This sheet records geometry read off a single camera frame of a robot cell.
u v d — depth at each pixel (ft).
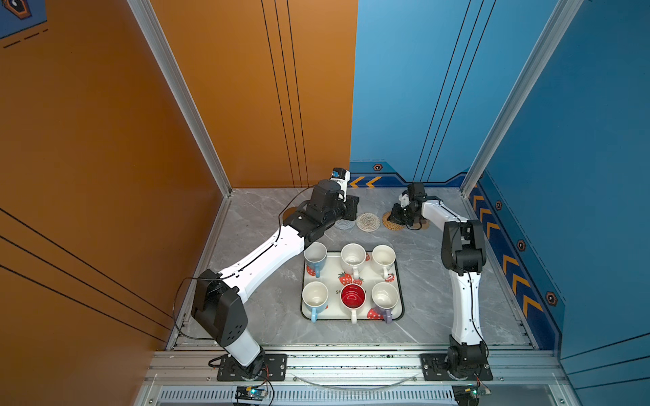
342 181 2.22
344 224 3.52
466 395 2.33
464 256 2.10
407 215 3.09
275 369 2.43
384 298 2.85
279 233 1.76
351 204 2.21
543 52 2.52
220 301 1.39
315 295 2.73
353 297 2.78
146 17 2.29
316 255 3.05
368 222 3.56
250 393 2.32
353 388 2.32
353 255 3.09
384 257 3.00
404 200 3.36
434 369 2.38
